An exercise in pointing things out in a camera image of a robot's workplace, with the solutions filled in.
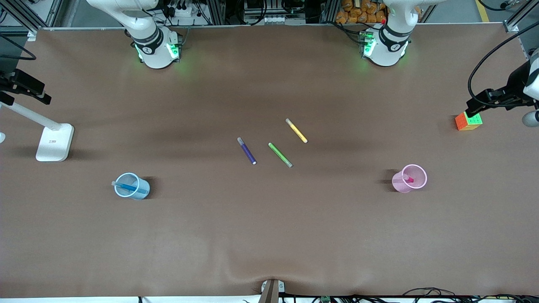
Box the blue marker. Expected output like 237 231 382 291
111 181 148 195

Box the colourful puzzle cube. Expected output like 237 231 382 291
455 111 483 131

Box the white desk lamp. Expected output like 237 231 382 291
0 100 75 162

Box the pink mesh cup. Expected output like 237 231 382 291
392 164 428 194

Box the blue mesh cup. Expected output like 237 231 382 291
114 173 150 200

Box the orange snack bag pile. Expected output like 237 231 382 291
336 0 422 24

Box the white power strip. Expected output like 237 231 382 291
166 4 198 18

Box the yellow marker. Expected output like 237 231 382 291
285 118 308 144

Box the green marker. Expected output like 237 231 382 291
268 143 293 168

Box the purple marker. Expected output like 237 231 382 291
237 137 257 165

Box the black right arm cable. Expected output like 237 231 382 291
0 34 37 61

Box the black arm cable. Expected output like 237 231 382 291
0 34 37 61
468 32 539 108

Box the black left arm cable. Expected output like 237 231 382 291
468 32 539 108

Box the aluminium frame profile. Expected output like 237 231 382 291
503 8 539 33
0 0 64 32

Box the black cable bundle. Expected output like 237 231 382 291
402 287 539 303

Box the metal table edge bracket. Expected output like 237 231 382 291
260 279 286 303

